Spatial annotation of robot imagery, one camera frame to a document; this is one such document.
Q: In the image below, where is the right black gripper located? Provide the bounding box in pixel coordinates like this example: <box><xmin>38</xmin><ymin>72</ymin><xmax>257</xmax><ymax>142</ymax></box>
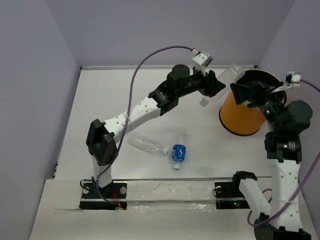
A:
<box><xmin>231</xmin><ymin>80</ymin><xmax>285</xmax><ymax>130</ymax></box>

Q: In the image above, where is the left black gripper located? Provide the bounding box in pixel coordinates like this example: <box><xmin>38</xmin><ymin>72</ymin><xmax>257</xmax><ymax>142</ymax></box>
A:
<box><xmin>175</xmin><ymin>66</ymin><xmax>226</xmax><ymax>99</ymax></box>

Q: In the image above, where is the clear bottle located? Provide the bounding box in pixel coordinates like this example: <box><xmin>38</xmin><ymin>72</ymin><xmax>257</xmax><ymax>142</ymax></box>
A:
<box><xmin>199</xmin><ymin>63</ymin><xmax>245</xmax><ymax>107</ymax></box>
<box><xmin>128</xmin><ymin>133</ymin><xmax>169</xmax><ymax>156</ymax></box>

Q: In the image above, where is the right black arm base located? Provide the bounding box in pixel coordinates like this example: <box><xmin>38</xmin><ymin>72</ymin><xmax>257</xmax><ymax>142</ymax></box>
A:
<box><xmin>212</xmin><ymin>181</ymin><xmax>250</xmax><ymax>210</ymax></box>

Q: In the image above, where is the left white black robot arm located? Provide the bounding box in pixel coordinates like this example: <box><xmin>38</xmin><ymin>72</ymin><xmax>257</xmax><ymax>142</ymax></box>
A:
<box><xmin>85</xmin><ymin>64</ymin><xmax>226</xmax><ymax>198</ymax></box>

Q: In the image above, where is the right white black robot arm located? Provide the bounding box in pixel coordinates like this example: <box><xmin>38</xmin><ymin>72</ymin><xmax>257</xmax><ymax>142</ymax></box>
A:
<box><xmin>230</xmin><ymin>77</ymin><xmax>313</xmax><ymax>240</ymax></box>

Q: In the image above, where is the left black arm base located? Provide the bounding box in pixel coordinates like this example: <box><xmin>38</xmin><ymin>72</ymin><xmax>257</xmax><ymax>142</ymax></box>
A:
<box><xmin>79</xmin><ymin>179</ymin><xmax>128</xmax><ymax>211</ymax></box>

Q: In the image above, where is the orange cylindrical bin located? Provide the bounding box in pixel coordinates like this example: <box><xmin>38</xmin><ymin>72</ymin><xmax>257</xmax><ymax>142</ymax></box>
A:
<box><xmin>219</xmin><ymin>69</ymin><xmax>281</xmax><ymax>137</ymax></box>

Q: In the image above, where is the blue label plastic bottle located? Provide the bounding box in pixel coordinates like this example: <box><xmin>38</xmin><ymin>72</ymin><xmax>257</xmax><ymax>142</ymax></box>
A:
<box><xmin>171</xmin><ymin>128</ymin><xmax>188</xmax><ymax>171</ymax></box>

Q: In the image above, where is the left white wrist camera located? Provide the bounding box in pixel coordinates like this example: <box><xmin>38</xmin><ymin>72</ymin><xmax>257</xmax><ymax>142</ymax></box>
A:
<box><xmin>191</xmin><ymin>48</ymin><xmax>213</xmax><ymax>76</ymax></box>

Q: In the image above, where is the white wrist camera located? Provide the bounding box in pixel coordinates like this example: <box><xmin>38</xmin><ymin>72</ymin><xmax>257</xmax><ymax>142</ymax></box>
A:
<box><xmin>191</xmin><ymin>48</ymin><xmax>213</xmax><ymax>76</ymax></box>
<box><xmin>271</xmin><ymin>71</ymin><xmax>302</xmax><ymax>94</ymax></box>

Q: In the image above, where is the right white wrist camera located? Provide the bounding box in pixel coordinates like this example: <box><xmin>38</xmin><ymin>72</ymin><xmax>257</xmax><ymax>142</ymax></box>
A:
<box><xmin>271</xmin><ymin>71</ymin><xmax>302</xmax><ymax>94</ymax></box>

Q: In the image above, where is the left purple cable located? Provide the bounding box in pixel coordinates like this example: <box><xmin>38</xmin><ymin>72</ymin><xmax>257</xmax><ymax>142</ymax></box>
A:
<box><xmin>96</xmin><ymin>45</ymin><xmax>195</xmax><ymax>203</ymax></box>

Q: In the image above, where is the purple cable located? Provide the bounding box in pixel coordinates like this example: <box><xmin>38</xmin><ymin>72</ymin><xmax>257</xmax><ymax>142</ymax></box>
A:
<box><xmin>247</xmin><ymin>79</ymin><xmax>320</xmax><ymax>227</ymax></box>
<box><xmin>96</xmin><ymin>45</ymin><xmax>195</xmax><ymax>203</ymax></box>

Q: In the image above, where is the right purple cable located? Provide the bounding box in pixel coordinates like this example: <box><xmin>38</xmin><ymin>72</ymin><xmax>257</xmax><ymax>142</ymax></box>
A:
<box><xmin>247</xmin><ymin>79</ymin><xmax>320</xmax><ymax>227</ymax></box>

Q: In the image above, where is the aluminium table rail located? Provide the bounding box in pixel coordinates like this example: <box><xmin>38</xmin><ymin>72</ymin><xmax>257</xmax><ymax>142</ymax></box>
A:
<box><xmin>79</xmin><ymin>64</ymin><xmax>259</xmax><ymax>71</ymax></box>

